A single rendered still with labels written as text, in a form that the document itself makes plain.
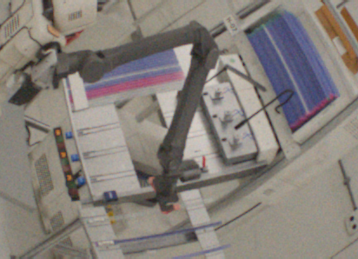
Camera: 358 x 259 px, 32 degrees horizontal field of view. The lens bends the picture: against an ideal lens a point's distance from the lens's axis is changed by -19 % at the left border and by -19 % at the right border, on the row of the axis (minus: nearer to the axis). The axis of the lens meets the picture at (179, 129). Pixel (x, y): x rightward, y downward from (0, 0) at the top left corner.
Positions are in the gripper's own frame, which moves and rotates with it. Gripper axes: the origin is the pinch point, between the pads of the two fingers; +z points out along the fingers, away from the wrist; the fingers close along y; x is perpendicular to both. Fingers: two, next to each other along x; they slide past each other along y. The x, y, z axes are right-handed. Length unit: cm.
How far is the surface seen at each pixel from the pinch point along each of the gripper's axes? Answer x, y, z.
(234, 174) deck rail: -34.9, 10.7, 12.1
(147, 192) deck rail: -0.5, 11.5, 13.7
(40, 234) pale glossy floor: 43, 34, 91
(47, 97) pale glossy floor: 11, 138, 119
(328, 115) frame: -70, 9, -20
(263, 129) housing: -50, 22, 3
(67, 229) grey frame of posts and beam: 34.3, 9.0, 32.2
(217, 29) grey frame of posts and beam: -55, 81, 9
